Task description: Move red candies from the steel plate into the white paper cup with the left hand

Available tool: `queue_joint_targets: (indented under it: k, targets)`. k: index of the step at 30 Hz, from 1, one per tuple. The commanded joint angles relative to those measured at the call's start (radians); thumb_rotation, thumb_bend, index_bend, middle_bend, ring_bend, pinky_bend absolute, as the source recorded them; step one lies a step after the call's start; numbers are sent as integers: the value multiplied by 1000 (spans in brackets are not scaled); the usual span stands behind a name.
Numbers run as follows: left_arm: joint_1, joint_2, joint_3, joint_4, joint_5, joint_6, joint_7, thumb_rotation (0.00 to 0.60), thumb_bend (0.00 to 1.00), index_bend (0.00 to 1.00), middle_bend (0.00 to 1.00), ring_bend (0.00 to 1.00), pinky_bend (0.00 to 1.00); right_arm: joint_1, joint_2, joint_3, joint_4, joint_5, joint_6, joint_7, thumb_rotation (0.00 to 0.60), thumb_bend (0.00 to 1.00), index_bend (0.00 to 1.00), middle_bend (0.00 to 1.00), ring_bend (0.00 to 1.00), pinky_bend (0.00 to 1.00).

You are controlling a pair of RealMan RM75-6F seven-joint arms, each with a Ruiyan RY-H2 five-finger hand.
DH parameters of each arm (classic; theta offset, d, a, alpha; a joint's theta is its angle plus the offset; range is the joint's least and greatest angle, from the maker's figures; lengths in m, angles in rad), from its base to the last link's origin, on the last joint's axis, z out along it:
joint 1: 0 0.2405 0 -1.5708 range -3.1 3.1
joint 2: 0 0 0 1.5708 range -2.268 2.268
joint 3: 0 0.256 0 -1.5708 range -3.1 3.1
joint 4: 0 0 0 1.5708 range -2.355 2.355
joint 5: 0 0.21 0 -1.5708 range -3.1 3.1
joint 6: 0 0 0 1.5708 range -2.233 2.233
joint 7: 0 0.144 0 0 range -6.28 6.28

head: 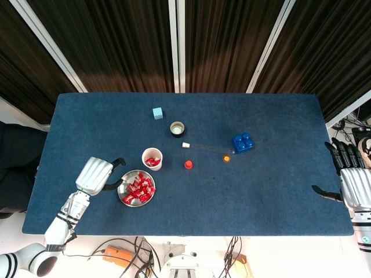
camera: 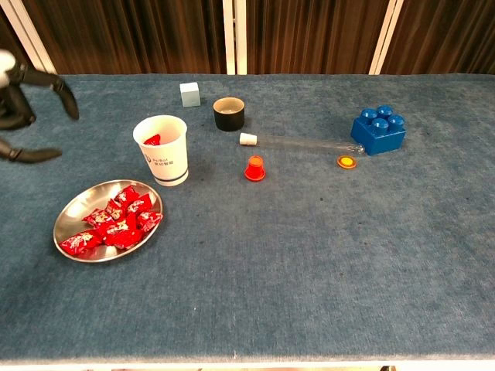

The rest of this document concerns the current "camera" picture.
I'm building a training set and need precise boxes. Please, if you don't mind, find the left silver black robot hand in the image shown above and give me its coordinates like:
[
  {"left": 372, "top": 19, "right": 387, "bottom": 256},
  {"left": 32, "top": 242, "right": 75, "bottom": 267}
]
[{"left": 0, "top": 49, "right": 80, "bottom": 164}]

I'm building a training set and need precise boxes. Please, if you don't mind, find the silver metal plate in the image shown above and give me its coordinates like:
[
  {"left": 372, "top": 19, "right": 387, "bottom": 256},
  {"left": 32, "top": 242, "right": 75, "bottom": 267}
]
[{"left": 53, "top": 179, "right": 164, "bottom": 264}]

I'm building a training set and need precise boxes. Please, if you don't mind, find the white paper cup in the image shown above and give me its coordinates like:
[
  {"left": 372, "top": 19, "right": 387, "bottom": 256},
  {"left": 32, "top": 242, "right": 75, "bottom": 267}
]
[{"left": 132, "top": 114, "right": 189, "bottom": 187}]

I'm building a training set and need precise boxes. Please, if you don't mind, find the black cup brown inside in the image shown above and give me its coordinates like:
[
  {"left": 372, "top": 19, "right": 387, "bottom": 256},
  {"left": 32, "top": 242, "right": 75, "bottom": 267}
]
[{"left": 213, "top": 97, "right": 246, "bottom": 132}]

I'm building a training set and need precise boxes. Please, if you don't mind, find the light blue cube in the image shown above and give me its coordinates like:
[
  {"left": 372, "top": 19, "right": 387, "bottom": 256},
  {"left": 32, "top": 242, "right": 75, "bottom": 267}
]
[{"left": 179, "top": 81, "right": 202, "bottom": 108}]

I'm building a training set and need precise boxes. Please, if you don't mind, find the glass test tube white stopper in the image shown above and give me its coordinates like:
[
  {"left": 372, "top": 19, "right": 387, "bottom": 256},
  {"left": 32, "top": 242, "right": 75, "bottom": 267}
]
[{"left": 239, "top": 132, "right": 366, "bottom": 155}]

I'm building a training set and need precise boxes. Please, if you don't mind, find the red bottle cap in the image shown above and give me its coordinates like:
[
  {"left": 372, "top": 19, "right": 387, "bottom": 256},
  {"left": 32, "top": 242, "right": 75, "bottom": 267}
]
[{"left": 244, "top": 155, "right": 267, "bottom": 182}]

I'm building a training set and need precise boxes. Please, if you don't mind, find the blue felt table cover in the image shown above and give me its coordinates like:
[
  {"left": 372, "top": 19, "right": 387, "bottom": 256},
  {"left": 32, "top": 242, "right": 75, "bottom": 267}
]
[{"left": 0, "top": 73, "right": 495, "bottom": 366}]

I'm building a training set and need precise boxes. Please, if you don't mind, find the blue building block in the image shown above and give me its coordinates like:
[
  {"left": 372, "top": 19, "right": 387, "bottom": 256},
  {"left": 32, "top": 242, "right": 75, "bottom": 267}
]
[{"left": 350, "top": 104, "right": 408, "bottom": 157}]

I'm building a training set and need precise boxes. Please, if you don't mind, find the white frame post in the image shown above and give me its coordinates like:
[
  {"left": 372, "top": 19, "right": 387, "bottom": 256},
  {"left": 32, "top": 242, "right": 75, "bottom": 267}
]
[
  {"left": 235, "top": 0, "right": 248, "bottom": 76},
  {"left": 368, "top": 0, "right": 405, "bottom": 76},
  {"left": 222, "top": 0, "right": 236, "bottom": 76},
  {"left": 0, "top": 0, "right": 59, "bottom": 76}
]

